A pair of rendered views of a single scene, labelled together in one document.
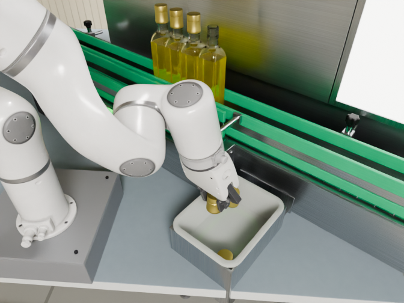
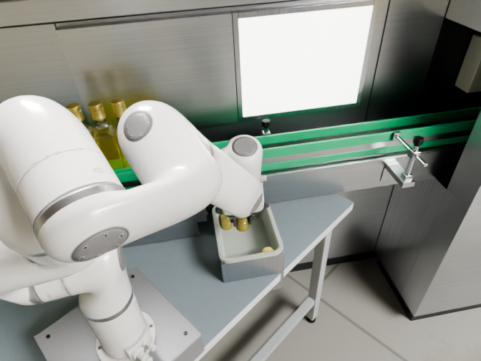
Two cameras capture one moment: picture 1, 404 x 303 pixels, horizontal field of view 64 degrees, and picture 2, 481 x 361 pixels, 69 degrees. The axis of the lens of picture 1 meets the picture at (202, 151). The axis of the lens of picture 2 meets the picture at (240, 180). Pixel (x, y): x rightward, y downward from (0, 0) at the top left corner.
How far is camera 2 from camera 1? 0.47 m
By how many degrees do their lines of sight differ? 36
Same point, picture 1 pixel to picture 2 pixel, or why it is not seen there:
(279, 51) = (188, 101)
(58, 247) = (169, 344)
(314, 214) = (278, 195)
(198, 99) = (255, 144)
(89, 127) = (247, 188)
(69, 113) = (235, 185)
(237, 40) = not seen: hidden behind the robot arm
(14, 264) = not seen: outside the picture
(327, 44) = (224, 82)
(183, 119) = (256, 160)
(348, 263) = (313, 208)
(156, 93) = not seen: hidden behind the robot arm
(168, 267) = (237, 294)
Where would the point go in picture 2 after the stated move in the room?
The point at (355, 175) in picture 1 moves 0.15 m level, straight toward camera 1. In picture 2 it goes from (292, 154) to (313, 183)
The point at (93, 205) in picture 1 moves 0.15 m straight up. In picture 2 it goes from (151, 300) to (136, 260)
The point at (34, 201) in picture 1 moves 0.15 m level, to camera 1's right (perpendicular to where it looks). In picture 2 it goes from (135, 319) to (191, 270)
